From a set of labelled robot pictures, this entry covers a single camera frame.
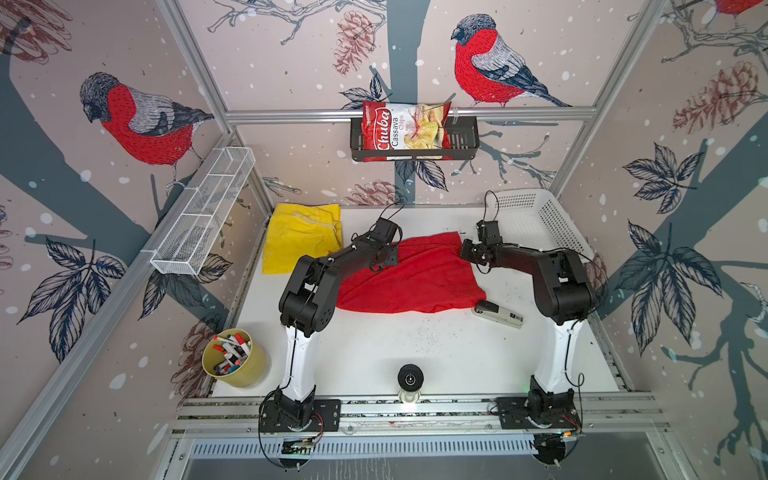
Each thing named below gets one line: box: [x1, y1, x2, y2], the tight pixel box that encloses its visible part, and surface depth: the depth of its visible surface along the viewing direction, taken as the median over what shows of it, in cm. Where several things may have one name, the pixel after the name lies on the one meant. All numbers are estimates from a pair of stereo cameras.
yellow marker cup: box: [202, 328, 269, 388], surface depth 74 cm
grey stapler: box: [472, 300, 524, 329], surface depth 90 cm
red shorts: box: [336, 232, 486, 314], surface depth 100 cm
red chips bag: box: [361, 101, 452, 162], surface depth 90 cm
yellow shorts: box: [262, 203, 343, 275], surface depth 112 cm
